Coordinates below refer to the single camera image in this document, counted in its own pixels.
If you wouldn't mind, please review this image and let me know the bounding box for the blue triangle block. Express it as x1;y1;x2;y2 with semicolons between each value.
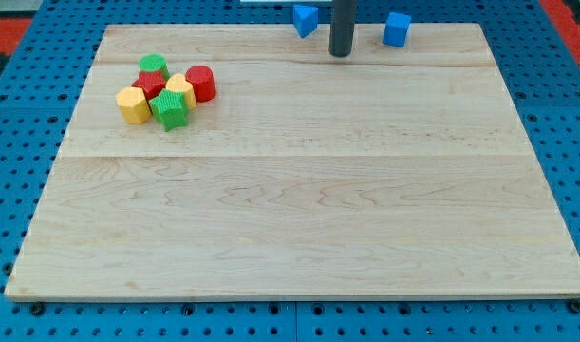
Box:
292;5;319;38

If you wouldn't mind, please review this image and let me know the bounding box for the light wooden board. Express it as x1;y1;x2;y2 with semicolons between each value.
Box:
5;23;580;302

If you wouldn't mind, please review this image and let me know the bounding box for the red cylinder block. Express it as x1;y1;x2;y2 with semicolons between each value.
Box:
185;65;216;102

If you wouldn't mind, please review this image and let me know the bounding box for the green star block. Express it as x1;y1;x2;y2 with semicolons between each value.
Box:
149;89;189;132

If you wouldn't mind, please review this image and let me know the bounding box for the yellow heart block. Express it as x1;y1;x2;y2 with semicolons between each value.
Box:
166;74;197;110

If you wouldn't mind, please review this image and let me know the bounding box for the red star block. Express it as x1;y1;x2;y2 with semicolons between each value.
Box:
132;70;166;101

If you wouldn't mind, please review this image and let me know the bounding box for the dark grey cylindrical robot stylus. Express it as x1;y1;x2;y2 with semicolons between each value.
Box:
328;0;357;58

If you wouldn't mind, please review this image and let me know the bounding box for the yellow hexagon block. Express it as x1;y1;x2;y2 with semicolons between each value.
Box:
115;86;152;124

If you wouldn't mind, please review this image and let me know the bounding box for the green cylinder block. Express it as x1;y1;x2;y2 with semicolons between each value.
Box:
138;54;170;80

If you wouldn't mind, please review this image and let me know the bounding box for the blue cube block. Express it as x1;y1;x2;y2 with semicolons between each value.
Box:
382;12;412;48

